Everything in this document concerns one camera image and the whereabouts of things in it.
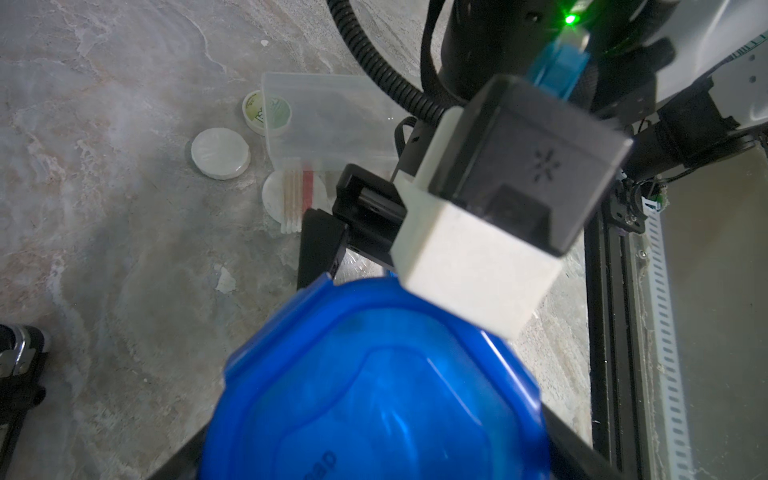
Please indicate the black ribbed case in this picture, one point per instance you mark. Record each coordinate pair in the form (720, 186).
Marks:
(24, 352)

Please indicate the white perforated cable duct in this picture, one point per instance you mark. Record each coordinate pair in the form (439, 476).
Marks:
(674, 451)

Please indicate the jar blue lid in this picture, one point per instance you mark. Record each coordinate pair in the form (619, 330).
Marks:
(322, 122)
(366, 381)

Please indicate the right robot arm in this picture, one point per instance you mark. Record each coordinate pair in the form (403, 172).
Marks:
(611, 80)

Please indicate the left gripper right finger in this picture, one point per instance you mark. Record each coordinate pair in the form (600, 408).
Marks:
(570, 457)

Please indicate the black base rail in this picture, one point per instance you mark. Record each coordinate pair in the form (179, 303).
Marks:
(618, 400)

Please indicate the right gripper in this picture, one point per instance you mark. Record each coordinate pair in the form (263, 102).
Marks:
(367, 214)

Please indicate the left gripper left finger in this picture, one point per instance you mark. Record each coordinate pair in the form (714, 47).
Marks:
(184, 464)

